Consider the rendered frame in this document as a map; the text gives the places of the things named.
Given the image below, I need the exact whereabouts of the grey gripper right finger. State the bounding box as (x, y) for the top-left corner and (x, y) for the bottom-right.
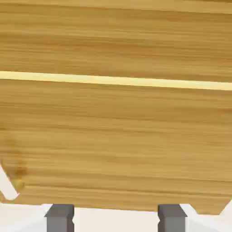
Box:
(157, 203), (217, 232)

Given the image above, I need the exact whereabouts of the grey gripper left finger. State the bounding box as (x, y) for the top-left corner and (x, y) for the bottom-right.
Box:
(19, 203), (75, 232)

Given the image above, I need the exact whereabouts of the light wood cabinet door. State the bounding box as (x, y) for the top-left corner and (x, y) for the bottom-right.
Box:
(0, 79), (232, 216)
(0, 3), (232, 83)

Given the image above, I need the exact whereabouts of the light wood cabinet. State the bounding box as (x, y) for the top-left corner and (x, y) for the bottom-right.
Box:
(0, 0), (232, 216)

